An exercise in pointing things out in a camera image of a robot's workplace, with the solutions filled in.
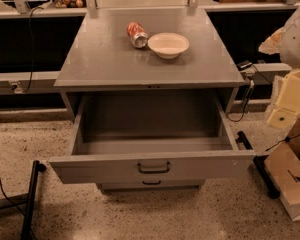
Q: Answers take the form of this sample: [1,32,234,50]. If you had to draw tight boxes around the grey top drawer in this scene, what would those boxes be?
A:
[50,89,254,184]

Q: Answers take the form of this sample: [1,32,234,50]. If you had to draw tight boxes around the grey drawer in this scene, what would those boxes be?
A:
[97,179,205,193]
[50,89,254,184]

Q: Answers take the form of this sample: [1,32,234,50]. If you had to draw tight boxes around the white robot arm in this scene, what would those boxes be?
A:
[258,5,300,129]

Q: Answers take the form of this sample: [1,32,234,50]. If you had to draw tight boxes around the grey metal drawer cabinet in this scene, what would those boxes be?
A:
[53,7,246,194]

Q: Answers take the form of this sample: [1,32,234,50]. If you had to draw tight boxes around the grey lower drawer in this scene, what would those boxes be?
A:
[97,179,205,193]

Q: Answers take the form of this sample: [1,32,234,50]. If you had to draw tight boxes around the brown cardboard box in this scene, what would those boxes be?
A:
[265,119,300,221]

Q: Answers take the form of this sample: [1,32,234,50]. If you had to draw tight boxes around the black metal bar right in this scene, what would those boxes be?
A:
[237,131,280,199]

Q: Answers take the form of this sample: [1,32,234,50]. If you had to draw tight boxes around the white paper bowl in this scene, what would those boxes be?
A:
[148,33,189,59]

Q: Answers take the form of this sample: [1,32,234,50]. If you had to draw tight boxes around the crushed orange soda can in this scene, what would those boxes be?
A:
[126,22,148,49]

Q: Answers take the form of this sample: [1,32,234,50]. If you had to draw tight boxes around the black cable right of cabinet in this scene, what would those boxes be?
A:
[227,60,274,123]

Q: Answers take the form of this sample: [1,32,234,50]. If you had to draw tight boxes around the black cable over box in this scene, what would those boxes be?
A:
[265,126,300,152]

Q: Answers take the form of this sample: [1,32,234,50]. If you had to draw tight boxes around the black top drawer handle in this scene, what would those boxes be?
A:
[137,162,171,174]

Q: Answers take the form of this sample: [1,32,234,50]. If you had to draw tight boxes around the black hanging cable left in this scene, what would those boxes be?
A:
[23,5,44,94]

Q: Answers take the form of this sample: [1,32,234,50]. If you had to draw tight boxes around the black cable left floor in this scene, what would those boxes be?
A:
[0,160,38,240]

